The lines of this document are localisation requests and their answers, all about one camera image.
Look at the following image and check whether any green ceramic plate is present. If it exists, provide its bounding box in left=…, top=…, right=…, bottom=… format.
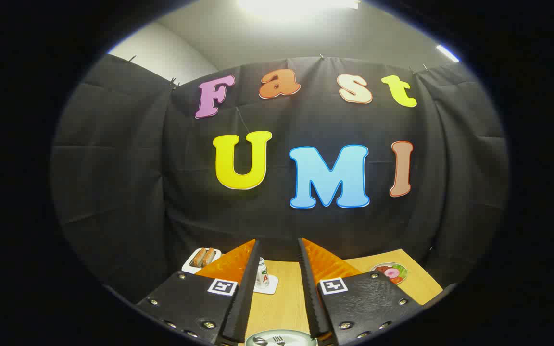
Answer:
left=246, top=329, right=317, bottom=346

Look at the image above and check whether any plate of toy food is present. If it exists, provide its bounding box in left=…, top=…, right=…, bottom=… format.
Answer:
left=370, top=262, right=408, bottom=285

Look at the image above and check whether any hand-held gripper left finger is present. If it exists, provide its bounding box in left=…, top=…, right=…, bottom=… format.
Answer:
left=135, top=239, right=261, bottom=346

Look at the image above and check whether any white toaster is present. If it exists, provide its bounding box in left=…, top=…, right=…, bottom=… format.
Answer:
left=182, top=247, right=222, bottom=274

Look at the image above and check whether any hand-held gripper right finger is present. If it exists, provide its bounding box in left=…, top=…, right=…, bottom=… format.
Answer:
left=298, top=238, right=424, bottom=346

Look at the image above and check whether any white square coaster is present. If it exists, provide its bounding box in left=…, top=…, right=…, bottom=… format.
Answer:
left=253, top=274, right=278, bottom=295

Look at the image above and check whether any ceiling light panel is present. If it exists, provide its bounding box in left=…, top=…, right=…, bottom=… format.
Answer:
left=239, top=0, right=362, bottom=21

